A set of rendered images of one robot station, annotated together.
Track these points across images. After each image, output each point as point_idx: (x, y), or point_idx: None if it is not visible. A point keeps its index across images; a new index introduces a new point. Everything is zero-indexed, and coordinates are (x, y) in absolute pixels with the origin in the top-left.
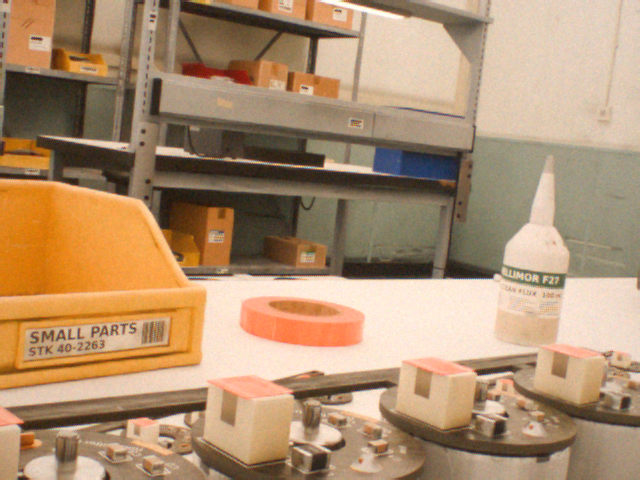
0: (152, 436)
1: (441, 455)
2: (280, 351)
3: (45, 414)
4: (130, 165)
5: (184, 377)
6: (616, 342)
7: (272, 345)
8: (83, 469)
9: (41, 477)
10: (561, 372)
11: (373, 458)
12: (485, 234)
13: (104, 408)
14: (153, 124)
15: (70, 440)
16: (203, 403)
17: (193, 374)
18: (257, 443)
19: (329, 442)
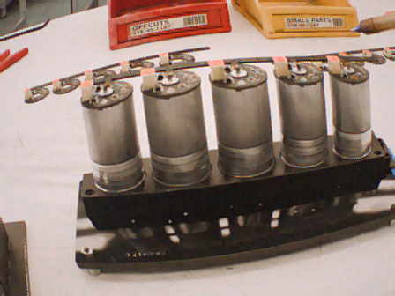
0: (319, 63)
1: (279, 82)
2: (393, 35)
3: (182, 66)
4: None
5: (351, 41)
6: None
7: (392, 33)
8: (173, 80)
9: (163, 82)
10: (330, 64)
11: (242, 81)
12: None
13: (197, 64)
14: None
15: (168, 75)
16: (226, 62)
17: (354, 40)
18: (214, 76)
19: (239, 76)
